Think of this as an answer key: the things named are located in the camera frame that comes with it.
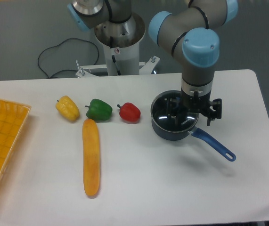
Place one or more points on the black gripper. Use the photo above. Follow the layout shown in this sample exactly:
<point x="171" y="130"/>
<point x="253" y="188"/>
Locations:
<point x="195" y="103"/>

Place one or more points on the glass pot lid blue knob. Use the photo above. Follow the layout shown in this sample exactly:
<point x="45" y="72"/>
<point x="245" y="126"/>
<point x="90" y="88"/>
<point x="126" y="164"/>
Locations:
<point x="184" y="120"/>

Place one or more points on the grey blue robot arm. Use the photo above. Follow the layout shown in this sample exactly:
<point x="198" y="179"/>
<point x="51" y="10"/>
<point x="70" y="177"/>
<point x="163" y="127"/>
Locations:
<point x="189" y="37"/>

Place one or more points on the dark blue saucepan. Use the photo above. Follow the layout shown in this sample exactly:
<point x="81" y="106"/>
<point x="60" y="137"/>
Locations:
<point x="197" y="133"/>

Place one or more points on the red bell pepper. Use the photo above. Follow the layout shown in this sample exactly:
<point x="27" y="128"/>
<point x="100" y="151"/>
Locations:
<point x="129" y="112"/>

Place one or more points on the green bell pepper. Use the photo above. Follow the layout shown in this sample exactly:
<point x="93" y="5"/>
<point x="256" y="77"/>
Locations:
<point x="99" y="110"/>

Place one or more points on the long orange baguette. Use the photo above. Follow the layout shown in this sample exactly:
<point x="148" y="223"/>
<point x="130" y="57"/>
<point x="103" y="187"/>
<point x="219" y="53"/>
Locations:
<point x="91" y="157"/>

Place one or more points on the yellow bell pepper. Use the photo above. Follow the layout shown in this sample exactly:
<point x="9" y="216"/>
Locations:
<point x="67" y="108"/>

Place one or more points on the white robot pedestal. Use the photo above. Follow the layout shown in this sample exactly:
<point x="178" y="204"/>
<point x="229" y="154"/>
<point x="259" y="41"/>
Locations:
<point x="121" y="47"/>

